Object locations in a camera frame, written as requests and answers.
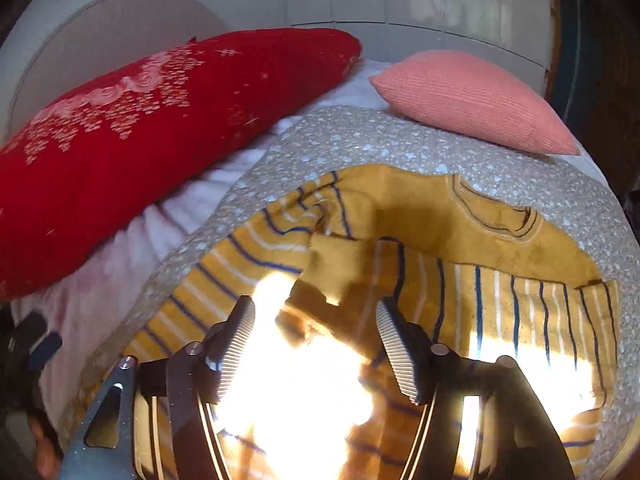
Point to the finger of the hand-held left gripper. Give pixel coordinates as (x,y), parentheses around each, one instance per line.
(42,352)

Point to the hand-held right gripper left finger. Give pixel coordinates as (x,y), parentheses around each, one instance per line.
(236,347)

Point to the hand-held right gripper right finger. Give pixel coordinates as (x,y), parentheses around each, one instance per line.
(400,355)

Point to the yellow striped sweater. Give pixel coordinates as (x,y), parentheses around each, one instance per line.
(425,220)

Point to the person's left hand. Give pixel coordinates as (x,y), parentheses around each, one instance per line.
(47,452)

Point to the white bed sheet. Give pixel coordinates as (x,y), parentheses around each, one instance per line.
(150,245)

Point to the beige dotted blanket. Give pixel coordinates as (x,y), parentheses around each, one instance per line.
(400,135)

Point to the red embroidered pillow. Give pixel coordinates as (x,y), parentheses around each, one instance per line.
(150,135)

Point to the pink ribbed pillow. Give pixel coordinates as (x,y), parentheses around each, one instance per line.
(475,100)

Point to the beige rounded headboard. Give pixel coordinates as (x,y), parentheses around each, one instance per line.
(100,25)

